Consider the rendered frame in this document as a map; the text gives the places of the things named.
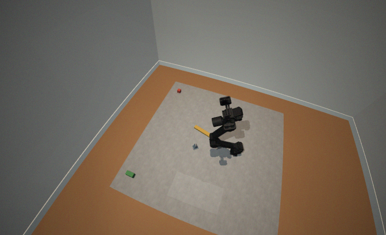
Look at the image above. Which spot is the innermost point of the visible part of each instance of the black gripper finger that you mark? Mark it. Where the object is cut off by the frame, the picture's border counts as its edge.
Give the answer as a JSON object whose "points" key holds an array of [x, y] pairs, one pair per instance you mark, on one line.
{"points": [[228, 121], [225, 101]]}

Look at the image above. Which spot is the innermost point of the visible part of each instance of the orange bar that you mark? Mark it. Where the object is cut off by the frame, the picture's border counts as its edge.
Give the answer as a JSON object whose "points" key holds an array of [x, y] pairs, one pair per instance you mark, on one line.
{"points": [[202, 130]]}

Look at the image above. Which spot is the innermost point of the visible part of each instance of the small green block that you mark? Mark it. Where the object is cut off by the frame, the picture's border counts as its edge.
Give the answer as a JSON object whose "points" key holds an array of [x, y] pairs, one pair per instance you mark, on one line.
{"points": [[130, 174]]}

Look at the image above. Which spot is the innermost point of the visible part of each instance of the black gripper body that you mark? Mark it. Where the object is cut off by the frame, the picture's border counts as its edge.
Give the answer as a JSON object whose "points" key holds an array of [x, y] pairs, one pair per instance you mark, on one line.
{"points": [[229, 112]]}

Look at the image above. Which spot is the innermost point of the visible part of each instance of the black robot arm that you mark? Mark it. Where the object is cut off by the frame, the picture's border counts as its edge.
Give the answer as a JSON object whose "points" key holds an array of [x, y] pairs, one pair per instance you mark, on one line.
{"points": [[236, 148]]}

